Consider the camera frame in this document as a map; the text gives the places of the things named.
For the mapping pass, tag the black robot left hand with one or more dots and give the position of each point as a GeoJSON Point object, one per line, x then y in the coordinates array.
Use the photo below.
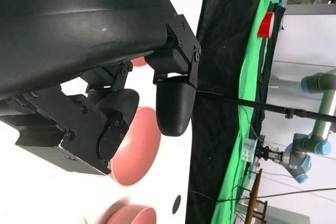
{"type": "Point", "coordinates": [65, 37]}

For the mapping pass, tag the red tape roll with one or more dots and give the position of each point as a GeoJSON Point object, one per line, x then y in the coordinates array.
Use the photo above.
{"type": "Point", "coordinates": [265, 26]}

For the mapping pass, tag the black tripod pole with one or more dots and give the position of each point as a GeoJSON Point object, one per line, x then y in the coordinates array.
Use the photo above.
{"type": "Point", "coordinates": [302, 113]}

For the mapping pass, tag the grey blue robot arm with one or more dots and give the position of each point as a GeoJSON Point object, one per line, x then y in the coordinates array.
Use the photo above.
{"type": "Point", "coordinates": [302, 155]}

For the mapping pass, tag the black backdrop cloth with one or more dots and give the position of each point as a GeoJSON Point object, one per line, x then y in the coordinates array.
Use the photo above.
{"type": "Point", "coordinates": [220, 51]}

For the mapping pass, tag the green cloth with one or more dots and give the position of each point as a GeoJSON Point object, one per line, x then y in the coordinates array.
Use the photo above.
{"type": "Point", "coordinates": [252, 64]}

